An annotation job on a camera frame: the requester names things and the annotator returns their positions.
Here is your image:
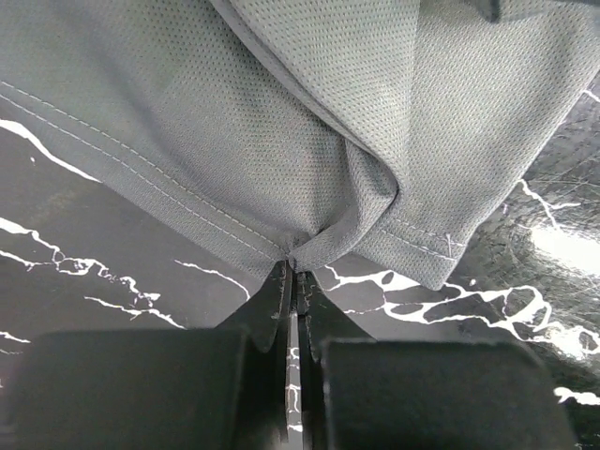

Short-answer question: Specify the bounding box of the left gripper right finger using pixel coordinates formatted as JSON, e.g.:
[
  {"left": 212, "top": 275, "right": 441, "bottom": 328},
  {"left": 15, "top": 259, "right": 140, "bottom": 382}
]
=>
[{"left": 295, "top": 272, "right": 372, "bottom": 449}]

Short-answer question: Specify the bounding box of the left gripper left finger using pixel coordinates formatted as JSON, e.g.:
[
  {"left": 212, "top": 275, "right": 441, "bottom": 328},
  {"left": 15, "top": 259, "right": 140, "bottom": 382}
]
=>
[{"left": 217, "top": 261, "right": 293, "bottom": 449}]

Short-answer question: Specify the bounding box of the grey t-shirt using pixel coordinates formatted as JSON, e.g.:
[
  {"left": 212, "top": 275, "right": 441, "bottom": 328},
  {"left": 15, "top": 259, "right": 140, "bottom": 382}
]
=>
[{"left": 1, "top": 1, "right": 599, "bottom": 290}]

